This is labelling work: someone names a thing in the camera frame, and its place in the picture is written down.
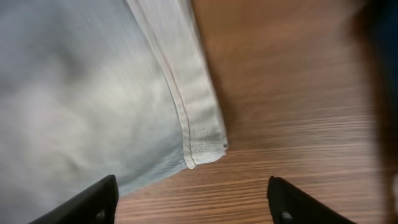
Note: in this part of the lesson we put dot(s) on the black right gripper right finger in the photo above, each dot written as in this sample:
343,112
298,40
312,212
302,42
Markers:
290,205

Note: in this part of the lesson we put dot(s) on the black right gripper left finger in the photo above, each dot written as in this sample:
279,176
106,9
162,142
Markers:
96,204

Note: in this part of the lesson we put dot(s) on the light blue denim shorts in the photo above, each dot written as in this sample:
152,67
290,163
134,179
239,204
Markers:
91,88

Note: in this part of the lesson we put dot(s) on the dark blue garment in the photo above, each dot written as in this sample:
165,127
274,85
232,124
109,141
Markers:
375,25

